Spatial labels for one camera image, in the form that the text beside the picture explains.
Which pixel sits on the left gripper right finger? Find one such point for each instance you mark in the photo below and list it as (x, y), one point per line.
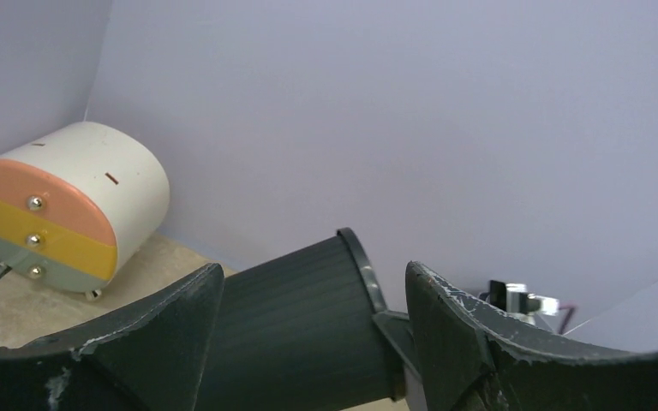
(473, 356)

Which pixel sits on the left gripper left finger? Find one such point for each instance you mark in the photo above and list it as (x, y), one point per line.
(147, 355)

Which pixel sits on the cream three-drawer mini cabinet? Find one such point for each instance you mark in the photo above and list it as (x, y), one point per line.
(77, 204)

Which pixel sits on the black ribbed waste bin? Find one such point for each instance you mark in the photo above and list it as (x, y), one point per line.
(298, 333)

